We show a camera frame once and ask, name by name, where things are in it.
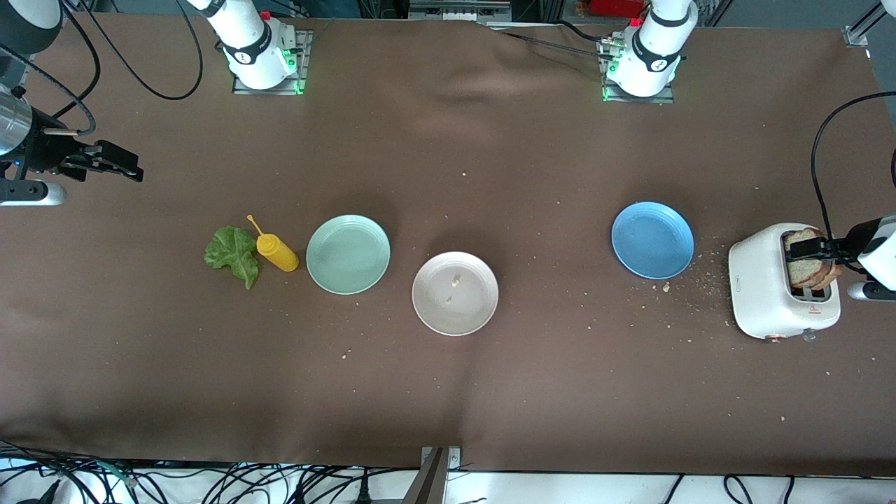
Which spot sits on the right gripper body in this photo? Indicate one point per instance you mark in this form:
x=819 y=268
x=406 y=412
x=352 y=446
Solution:
x=46 y=149

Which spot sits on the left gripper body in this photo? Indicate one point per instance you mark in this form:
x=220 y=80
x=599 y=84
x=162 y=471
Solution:
x=855 y=240

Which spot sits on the brown bread slice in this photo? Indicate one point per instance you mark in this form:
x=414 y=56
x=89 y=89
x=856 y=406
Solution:
x=834 y=276
x=801 y=271

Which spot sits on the green lettuce leaf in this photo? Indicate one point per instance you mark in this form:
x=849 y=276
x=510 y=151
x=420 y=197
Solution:
x=229 y=252

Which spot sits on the yellow squeeze bottle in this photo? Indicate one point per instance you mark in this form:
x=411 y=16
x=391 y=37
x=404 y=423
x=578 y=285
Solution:
x=278 y=253

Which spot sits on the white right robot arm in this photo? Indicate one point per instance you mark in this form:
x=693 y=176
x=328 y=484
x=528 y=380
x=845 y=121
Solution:
x=252 y=49

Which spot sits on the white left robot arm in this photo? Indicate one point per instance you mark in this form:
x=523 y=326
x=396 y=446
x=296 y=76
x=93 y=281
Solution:
x=651 y=56

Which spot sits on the blue plate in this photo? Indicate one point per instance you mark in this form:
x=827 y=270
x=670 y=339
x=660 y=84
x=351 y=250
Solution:
x=652 y=240

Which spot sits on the mint green plate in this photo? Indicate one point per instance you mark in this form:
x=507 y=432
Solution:
x=348 y=254

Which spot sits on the beige plate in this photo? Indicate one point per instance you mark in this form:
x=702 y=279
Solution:
x=455 y=311

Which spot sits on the white toaster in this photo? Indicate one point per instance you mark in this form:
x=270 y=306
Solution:
x=759 y=280

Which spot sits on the red box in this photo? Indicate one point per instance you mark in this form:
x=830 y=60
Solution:
x=616 y=7

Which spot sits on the brown tablecloth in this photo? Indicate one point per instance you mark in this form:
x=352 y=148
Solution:
x=448 y=175

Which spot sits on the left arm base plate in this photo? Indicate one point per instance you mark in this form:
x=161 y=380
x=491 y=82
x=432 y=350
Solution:
x=661 y=99

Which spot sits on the aluminium frame profile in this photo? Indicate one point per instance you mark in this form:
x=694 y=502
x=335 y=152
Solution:
x=857 y=33

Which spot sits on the grey metal frame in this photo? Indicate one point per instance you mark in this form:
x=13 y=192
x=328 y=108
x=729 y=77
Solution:
x=455 y=12

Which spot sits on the grey metal bracket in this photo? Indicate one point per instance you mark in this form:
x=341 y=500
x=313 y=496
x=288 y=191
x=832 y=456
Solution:
x=430 y=483

